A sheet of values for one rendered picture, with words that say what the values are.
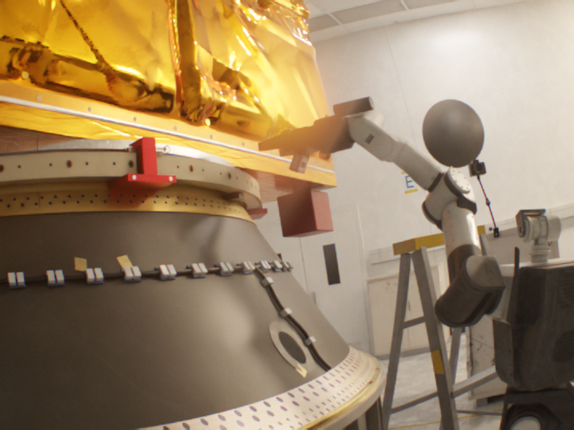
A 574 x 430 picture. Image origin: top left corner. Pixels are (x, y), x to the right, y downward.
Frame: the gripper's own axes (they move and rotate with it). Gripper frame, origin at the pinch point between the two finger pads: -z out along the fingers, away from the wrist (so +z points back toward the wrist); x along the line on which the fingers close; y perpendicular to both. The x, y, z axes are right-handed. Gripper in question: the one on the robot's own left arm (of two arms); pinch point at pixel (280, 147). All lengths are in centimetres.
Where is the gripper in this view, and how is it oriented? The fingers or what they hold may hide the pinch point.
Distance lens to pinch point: 143.9
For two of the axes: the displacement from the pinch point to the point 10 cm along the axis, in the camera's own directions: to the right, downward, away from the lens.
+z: 8.8, -2.0, -4.2
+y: 1.5, 9.8, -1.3
